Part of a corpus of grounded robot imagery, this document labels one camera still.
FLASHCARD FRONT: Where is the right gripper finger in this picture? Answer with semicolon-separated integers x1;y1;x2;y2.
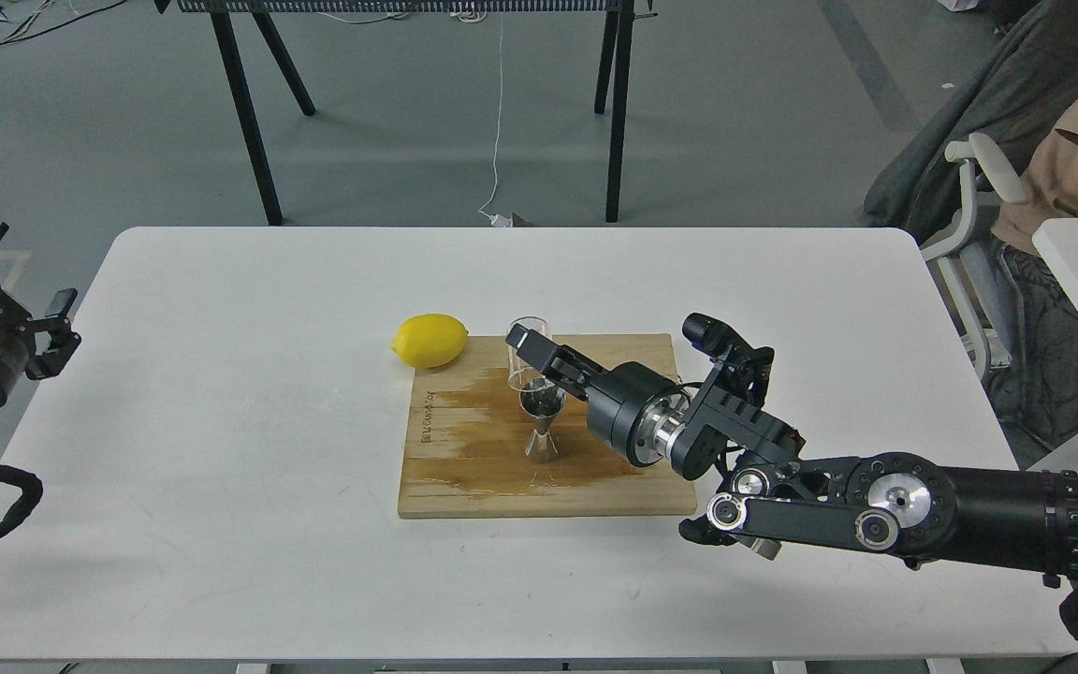
533;332;606;379
540;361;596;402

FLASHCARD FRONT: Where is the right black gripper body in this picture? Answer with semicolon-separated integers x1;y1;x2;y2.
585;362;692;468

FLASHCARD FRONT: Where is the steel double jigger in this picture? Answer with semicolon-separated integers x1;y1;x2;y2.
520;376;566;463

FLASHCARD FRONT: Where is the small clear glass cup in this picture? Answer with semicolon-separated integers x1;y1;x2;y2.
506;315;556;394

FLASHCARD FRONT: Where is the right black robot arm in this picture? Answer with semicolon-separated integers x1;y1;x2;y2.
505;313;1078;641

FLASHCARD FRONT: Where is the wooden cutting board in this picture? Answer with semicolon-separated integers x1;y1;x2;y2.
398;334;697;520

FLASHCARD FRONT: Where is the yellow lemon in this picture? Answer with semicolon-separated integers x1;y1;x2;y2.
390;313;468;370

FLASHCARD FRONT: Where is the white office chair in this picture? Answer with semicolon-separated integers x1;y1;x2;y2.
921;132;1029;380

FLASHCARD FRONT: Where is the white hanging cable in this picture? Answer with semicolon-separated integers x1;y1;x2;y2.
478;0;533;228

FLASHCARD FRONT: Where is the black metal frame table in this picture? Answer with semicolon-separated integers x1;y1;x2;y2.
155;1;657;226

